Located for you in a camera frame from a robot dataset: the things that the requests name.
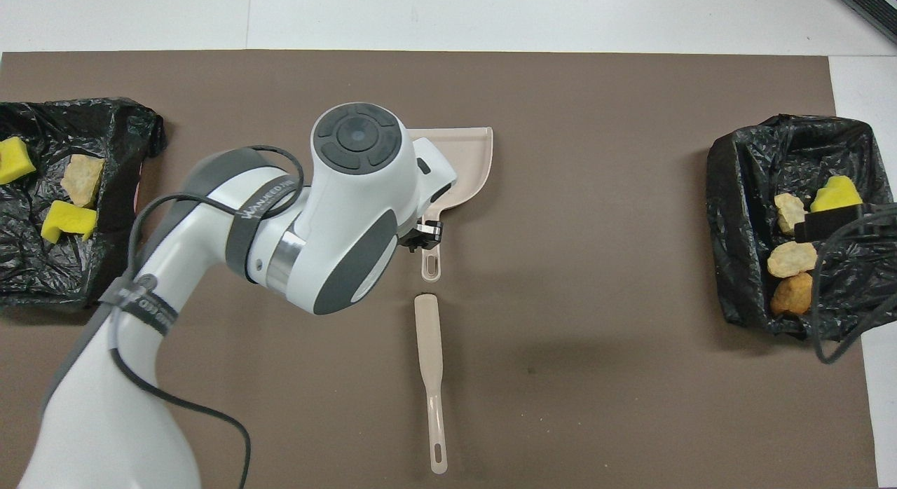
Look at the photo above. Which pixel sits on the beige plastic dustpan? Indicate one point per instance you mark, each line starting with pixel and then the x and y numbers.
pixel 469 167

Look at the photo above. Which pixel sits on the beige hand brush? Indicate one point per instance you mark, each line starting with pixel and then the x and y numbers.
pixel 427 335

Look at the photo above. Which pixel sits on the pale torn bread chunk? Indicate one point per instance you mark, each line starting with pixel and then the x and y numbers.
pixel 83 180

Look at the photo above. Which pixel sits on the pale oval bread roll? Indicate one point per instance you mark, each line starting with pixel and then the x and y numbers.
pixel 792 259

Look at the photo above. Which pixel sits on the yellow sponge piece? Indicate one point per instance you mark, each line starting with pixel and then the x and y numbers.
pixel 68 221
pixel 14 160
pixel 837 193

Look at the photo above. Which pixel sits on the brown bread roll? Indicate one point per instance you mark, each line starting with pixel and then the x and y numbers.
pixel 792 295

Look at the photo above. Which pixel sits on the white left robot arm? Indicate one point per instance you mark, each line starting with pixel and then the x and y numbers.
pixel 336 216

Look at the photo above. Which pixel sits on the black trash bag bin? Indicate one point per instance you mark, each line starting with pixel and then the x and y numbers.
pixel 42 279
pixel 743 195

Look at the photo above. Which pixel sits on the brown table mat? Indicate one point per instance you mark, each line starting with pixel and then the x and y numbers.
pixel 596 160

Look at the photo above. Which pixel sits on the dark grey ribbed panel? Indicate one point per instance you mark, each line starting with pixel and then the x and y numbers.
pixel 876 5

